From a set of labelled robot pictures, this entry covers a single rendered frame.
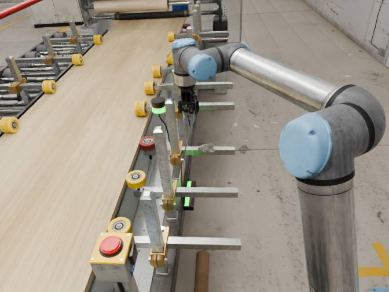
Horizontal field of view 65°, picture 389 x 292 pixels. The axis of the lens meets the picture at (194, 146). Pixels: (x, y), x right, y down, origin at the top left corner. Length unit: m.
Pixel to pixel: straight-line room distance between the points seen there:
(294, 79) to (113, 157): 0.87
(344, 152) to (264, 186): 1.90
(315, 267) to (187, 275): 1.32
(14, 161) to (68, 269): 0.70
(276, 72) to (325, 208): 0.41
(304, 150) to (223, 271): 1.49
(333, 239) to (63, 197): 0.96
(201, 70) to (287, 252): 1.43
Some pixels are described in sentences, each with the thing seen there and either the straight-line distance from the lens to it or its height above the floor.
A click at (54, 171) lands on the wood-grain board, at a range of 1.44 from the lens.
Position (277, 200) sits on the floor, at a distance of 2.41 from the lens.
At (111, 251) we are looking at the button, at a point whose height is 1.23.
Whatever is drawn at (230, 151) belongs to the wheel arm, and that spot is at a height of 0.85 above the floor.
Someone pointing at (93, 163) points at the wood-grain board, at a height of 0.90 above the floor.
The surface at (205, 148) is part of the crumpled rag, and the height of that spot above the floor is 0.87.
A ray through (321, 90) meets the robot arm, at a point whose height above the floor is 1.39.
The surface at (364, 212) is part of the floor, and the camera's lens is 2.51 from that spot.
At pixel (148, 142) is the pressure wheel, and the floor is 0.91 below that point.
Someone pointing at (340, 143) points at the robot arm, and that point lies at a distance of 0.61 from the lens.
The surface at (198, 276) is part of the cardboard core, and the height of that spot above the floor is 0.08.
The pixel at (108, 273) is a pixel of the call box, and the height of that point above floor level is 1.19.
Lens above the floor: 1.72
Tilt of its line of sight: 36 degrees down
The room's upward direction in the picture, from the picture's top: 4 degrees counter-clockwise
